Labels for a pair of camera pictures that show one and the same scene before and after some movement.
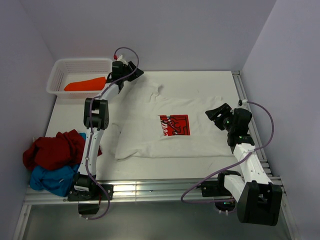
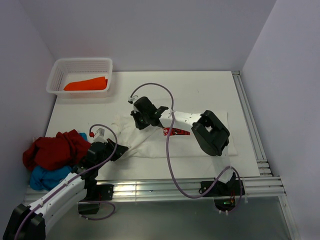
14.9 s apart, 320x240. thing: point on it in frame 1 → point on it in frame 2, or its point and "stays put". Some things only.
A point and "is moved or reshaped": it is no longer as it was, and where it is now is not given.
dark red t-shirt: [49, 153] stays put
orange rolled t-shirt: [97, 84] stays put
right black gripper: [224, 109] → [138, 124]
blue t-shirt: [59, 182] stays put
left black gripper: [136, 74] → [122, 149]
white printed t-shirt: [150, 126] is moved or reshaped
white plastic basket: [65, 71] stays put
